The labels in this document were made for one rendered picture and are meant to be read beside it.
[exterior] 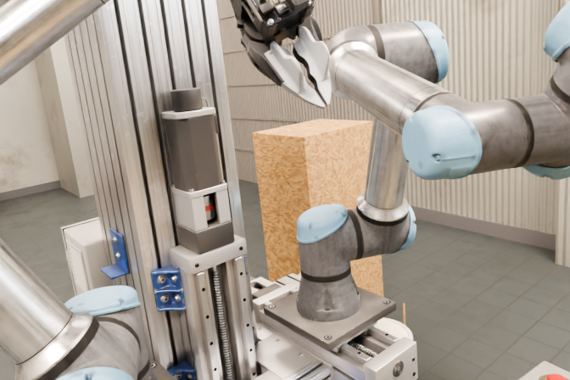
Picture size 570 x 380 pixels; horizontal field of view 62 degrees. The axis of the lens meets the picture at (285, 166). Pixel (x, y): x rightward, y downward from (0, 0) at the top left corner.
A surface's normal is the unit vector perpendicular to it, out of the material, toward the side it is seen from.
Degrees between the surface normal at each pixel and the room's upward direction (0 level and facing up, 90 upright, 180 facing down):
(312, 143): 90
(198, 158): 90
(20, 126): 90
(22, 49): 127
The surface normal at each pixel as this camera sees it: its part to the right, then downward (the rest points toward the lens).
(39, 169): 0.63, 0.11
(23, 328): 0.43, 0.03
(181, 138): -0.10, 0.22
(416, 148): -0.97, 0.14
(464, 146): 0.18, 0.15
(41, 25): 0.45, 0.48
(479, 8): -0.77, 0.21
